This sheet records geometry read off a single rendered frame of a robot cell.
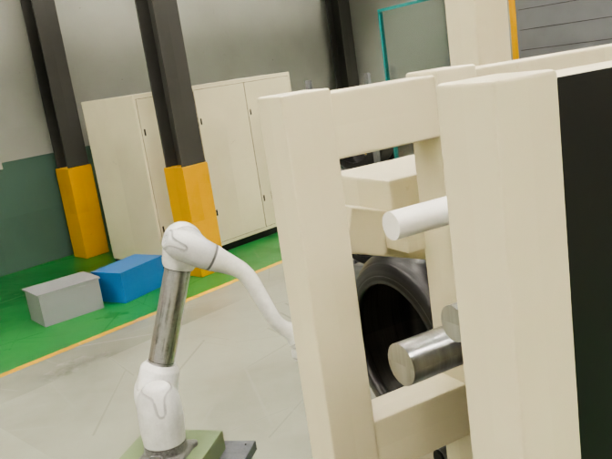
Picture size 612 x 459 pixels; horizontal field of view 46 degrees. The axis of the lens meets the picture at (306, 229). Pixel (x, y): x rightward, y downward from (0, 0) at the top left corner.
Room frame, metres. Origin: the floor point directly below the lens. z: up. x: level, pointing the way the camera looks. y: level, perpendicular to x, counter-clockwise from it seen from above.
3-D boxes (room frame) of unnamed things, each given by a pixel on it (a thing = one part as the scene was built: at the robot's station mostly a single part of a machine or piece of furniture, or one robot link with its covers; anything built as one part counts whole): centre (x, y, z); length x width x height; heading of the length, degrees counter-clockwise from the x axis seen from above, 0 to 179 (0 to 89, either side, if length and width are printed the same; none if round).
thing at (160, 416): (2.41, 0.62, 0.90); 0.18 x 0.16 x 0.22; 16
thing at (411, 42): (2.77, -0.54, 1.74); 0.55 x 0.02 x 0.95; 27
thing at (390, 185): (1.74, -0.40, 1.71); 0.61 x 0.25 x 0.15; 117
